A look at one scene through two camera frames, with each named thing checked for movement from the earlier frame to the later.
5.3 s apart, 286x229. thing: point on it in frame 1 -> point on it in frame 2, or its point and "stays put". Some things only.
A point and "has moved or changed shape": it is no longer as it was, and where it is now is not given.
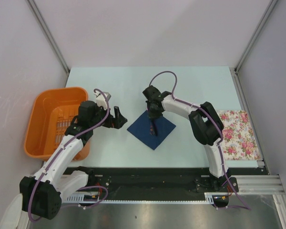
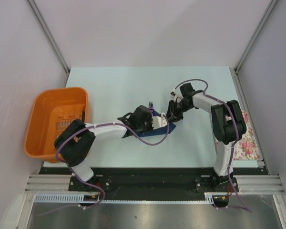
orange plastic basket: (53, 110) stays put
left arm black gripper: (112, 122) -> (149, 118)
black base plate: (162, 184) stays put
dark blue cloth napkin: (140, 128) has moved or changed shape
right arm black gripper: (151, 115) -> (172, 115)
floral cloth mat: (238, 140) stays put
